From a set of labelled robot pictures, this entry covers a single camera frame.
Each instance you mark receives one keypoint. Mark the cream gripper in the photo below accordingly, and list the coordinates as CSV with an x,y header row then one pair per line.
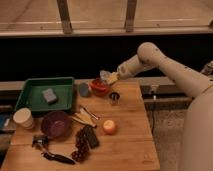
x,y
112,78

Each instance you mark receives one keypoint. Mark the purple bowl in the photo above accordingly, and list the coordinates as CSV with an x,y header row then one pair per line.
x,y
56,124

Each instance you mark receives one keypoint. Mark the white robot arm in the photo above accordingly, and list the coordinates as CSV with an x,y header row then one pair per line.
x,y
196,149

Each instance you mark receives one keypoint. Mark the red bowl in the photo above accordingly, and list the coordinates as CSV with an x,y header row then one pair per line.
x,y
99,88

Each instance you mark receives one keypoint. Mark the small metal cup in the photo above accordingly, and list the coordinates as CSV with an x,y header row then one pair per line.
x,y
114,97

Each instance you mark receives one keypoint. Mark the blue cup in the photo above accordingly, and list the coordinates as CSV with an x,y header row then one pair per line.
x,y
83,90

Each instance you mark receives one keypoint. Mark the orange apple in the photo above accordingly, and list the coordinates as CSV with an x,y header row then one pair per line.
x,y
109,127

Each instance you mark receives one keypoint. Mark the banana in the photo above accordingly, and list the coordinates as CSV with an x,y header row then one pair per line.
x,y
84,119

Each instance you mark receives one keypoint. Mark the dark chocolate bar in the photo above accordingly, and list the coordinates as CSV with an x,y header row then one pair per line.
x,y
91,136

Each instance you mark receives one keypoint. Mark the green plastic tray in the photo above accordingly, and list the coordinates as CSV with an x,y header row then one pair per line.
x,y
31,94

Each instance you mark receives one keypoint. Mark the blue sponge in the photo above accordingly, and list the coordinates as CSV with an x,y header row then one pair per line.
x,y
49,96

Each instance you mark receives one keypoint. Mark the bunch of dark grapes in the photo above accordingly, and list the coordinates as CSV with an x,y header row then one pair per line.
x,y
82,152

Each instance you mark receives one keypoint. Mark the stack of white cups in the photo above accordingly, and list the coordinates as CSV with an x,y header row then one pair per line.
x,y
24,118

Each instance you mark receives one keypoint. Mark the blue object at left edge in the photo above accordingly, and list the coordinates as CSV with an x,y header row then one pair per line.
x,y
4,121

